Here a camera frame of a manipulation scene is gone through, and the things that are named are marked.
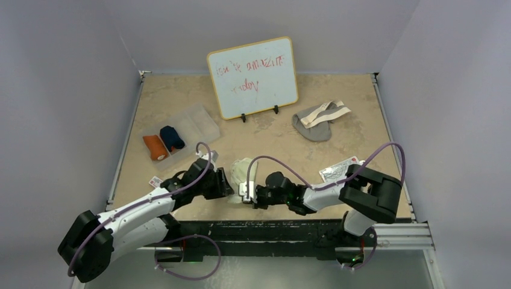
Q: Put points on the whiteboard with yellow frame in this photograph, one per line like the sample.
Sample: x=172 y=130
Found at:
x=255 y=77

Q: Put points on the grey underwear with beige band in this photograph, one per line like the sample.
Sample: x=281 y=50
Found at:
x=314 y=123

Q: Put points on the clear plastic packaging bag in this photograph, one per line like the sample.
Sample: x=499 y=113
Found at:
x=338 y=170

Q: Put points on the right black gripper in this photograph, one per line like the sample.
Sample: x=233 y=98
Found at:
x=259 y=205

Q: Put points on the navy rolled underwear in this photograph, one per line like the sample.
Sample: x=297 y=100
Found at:
x=171 y=139

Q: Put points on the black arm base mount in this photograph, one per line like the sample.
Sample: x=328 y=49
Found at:
x=323 y=239

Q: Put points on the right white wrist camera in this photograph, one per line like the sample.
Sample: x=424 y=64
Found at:
x=247 y=193

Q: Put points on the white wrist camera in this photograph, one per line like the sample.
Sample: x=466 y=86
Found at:
x=247 y=193
x=212 y=155

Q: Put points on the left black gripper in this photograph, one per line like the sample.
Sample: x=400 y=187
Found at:
x=221 y=188

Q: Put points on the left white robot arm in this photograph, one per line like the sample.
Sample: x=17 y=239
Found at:
x=96 y=240

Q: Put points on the pale yellow underwear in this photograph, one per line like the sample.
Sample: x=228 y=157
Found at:
x=240 y=171

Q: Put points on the small red white tag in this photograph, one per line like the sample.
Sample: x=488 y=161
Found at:
x=155 y=182

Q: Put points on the aluminium frame rail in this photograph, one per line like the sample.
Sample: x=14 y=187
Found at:
x=402 y=235

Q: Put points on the orange rolled underwear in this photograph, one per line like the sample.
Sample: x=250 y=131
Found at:
x=157 y=149

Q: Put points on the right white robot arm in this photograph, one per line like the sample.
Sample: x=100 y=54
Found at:
x=373 y=197

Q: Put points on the clear plastic divided tray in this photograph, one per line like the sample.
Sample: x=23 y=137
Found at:
x=193 y=124

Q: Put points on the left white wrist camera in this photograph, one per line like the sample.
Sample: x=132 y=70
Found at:
x=212 y=155

